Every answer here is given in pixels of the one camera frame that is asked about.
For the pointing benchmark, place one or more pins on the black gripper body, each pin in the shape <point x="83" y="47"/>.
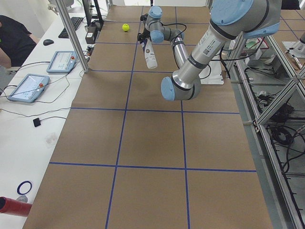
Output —
<point x="143" y="38"/>

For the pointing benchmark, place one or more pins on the clear tennis ball can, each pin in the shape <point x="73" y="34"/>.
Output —
<point x="149" y="54"/>

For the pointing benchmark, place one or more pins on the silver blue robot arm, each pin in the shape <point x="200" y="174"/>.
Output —
<point x="229" y="18"/>

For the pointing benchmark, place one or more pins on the yellow tennis ball near desk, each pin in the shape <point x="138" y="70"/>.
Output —
<point x="125" y="27"/>

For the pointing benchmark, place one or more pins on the black rectangular box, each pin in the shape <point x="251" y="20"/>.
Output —
<point x="91" y="34"/>

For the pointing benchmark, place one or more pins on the black monitor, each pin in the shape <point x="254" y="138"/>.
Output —
<point x="87" y="5"/>

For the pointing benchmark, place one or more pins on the far blue teach pendant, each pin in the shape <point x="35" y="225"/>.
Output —
<point x="62" y="62"/>

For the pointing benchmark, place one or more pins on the blue teach pendant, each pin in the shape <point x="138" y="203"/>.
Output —
<point x="62" y="62"/>
<point x="30" y="88"/>

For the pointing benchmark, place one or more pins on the black computer mouse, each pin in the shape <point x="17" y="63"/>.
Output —
<point x="47" y="42"/>

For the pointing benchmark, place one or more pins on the near blue teach pendant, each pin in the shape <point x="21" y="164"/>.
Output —
<point x="30" y="88"/>

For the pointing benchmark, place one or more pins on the seated person in black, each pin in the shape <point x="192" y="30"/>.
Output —
<point x="16" y="42"/>

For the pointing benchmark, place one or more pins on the small black square pad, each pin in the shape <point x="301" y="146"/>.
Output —
<point x="36" y="122"/>

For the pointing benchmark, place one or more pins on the red cylinder bottle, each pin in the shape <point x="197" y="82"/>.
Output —
<point x="14" y="207"/>

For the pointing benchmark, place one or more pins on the aluminium frame post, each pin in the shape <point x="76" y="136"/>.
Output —
<point x="64" y="15"/>

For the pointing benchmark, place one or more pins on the aluminium side frame rack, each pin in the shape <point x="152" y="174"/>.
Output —
<point x="272" y="84"/>

